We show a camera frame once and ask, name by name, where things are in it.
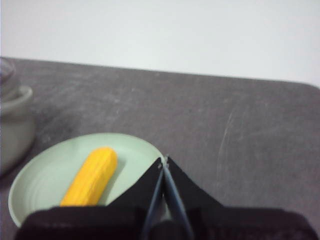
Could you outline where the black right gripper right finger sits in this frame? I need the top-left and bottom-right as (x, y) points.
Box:
(164, 155), (319, 240)

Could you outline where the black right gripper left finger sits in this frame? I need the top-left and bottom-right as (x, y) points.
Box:
(14, 156), (165, 240)

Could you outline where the pale green round plate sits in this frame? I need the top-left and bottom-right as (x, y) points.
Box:
(8, 132), (166, 223)

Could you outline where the pale green electric steamer pot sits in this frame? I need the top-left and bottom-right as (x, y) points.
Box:
(0, 82), (36, 178)

